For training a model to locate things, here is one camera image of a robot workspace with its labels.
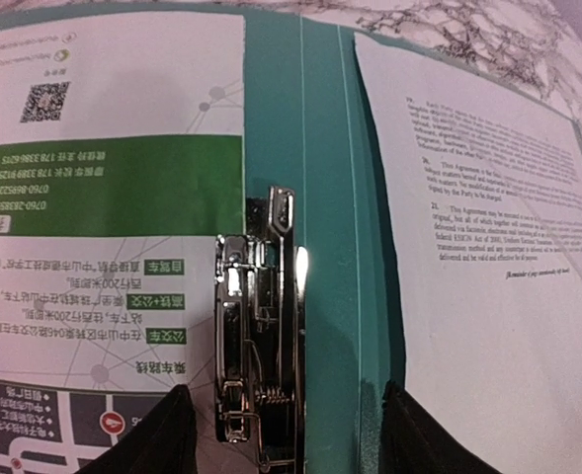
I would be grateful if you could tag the white text paper sheet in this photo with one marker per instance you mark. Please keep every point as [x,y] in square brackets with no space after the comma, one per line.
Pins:
[484,189]

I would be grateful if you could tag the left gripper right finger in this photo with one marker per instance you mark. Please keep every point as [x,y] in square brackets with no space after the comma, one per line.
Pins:
[412,441]

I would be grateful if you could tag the metal folder clip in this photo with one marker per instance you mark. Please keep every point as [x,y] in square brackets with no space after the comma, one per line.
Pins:
[259,323]

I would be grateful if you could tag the teal file folder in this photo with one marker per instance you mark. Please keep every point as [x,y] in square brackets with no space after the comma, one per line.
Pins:
[308,126]

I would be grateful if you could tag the green map flyer sheet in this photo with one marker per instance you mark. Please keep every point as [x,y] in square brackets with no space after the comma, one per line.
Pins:
[121,161]

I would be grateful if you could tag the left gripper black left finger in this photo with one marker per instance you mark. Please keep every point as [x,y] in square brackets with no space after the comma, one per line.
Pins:
[164,441]

